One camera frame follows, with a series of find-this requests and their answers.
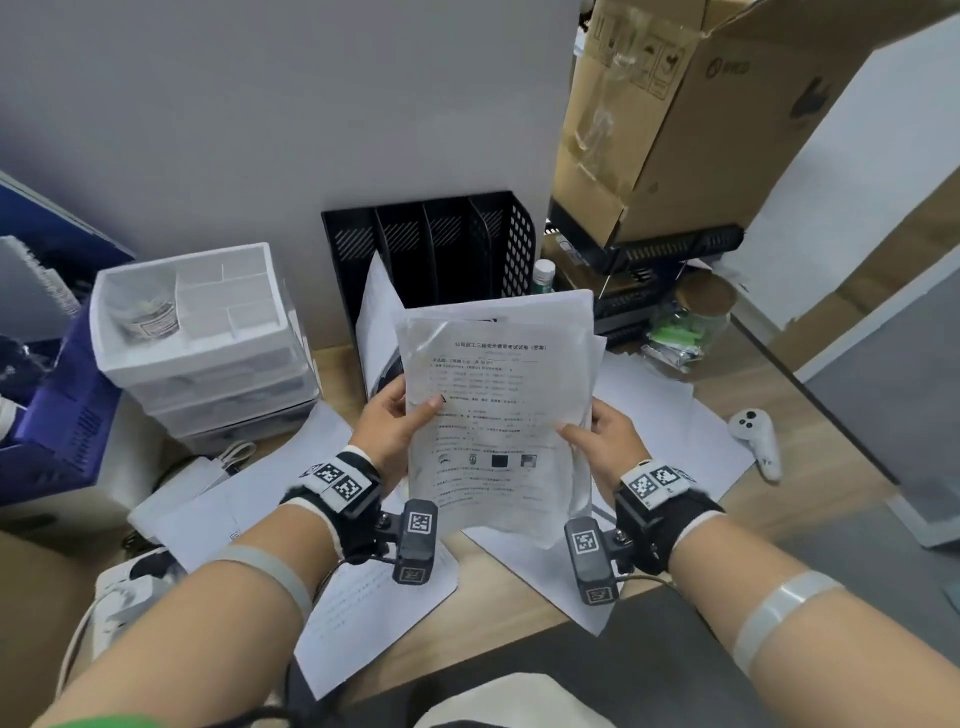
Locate person's right hand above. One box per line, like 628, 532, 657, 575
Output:
558, 397, 652, 508

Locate person's left hand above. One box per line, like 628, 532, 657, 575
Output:
350, 374, 445, 496

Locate white papers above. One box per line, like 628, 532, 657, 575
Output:
127, 352, 755, 699

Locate black mesh file organizer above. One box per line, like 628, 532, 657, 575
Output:
320, 191, 538, 399

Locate person's left forearm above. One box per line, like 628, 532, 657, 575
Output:
29, 506, 339, 728

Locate person's right forearm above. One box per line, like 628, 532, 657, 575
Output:
667, 513, 960, 728

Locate blue plastic file basket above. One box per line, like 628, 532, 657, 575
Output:
0, 296, 125, 508

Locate black marker wristband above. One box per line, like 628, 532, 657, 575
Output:
614, 461, 727, 575
278, 446, 388, 565

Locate white handheld controller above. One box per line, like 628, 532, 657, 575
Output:
727, 407, 784, 483

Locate glass jar with cork lid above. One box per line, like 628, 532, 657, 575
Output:
643, 273, 740, 374

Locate white drawer organiser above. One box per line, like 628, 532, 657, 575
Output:
89, 241, 322, 455

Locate wooden table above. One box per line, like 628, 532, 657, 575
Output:
97, 322, 901, 706

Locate black letter trays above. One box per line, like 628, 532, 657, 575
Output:
543, 196, 745, 350

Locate white box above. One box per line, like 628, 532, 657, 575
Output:
0, 397, 166, 519

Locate small clear jar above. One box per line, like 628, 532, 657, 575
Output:
119, 288, 181, 343

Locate white shirt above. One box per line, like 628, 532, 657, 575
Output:
404, 671, 616, 728

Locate white framed panel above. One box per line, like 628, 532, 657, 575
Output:
794, 262, 960, 549

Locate white power strip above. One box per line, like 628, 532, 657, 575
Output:
56, 547, 196, 691

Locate large brown cardboard box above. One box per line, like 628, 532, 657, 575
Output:
553, 0, 960, 253

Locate grey spiral notebook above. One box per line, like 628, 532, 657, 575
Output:
0, 234, 84, 343

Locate open brown cardboard box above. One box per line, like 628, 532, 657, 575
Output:
0, 528, 99, 728

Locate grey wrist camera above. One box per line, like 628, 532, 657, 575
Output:
563, 515, 624, 607
378, 498, 439, 586

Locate black power cable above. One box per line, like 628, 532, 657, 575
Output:
131, 551, 189, 585

